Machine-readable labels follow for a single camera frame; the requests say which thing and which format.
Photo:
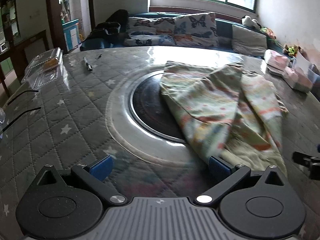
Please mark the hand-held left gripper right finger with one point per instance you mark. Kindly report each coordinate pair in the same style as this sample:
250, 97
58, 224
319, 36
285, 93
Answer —
220, 168

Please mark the glass-door shelf cabinet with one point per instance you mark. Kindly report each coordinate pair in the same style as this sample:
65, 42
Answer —
8, 17

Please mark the dark wooden sideboard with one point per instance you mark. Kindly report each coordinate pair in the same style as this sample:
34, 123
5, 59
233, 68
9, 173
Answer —
32, 47

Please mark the green and brown plush toys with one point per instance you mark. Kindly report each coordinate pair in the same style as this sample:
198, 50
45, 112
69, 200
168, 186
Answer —
291, 50

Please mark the dark wooden door frame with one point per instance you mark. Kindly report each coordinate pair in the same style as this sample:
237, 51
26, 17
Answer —
53, 10

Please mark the colourful toy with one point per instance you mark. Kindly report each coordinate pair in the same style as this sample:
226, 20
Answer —
268, 32

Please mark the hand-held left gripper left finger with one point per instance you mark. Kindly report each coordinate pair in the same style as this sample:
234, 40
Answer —
101, 168

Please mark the grey pillow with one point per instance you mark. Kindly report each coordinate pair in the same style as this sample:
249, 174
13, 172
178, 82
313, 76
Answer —
248, 41

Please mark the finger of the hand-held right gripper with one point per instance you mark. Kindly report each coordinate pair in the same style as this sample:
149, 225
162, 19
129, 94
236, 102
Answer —
314, 167

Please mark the green printed garment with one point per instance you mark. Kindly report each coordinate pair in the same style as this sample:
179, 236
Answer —
212, 105

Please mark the clear storage box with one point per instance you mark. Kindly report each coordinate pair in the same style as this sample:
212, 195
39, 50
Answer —
308, 67

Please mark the white plush toy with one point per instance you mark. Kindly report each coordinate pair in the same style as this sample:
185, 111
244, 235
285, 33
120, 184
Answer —
250, 21

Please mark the clear plastic container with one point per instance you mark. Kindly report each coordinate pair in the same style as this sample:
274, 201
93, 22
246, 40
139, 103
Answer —
47, 62

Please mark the round black built-in cooktop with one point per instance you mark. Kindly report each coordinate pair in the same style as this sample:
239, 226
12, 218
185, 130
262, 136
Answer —
147, 105

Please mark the black bag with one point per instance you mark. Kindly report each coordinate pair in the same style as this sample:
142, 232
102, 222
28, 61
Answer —
105, 30

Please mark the blue and white cabinet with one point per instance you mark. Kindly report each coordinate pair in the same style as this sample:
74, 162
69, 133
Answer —
71, 33

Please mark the black-armed eyeglasses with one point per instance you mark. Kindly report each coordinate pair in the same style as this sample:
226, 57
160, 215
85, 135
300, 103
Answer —
35, 91

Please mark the blue sofa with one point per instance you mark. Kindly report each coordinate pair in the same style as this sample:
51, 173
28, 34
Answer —
223, 27

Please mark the large butterfly print pillow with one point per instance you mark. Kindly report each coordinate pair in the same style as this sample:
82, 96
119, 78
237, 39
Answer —
195, 27

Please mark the black marker pen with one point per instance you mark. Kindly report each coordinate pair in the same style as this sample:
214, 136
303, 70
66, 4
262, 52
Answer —
88, 64

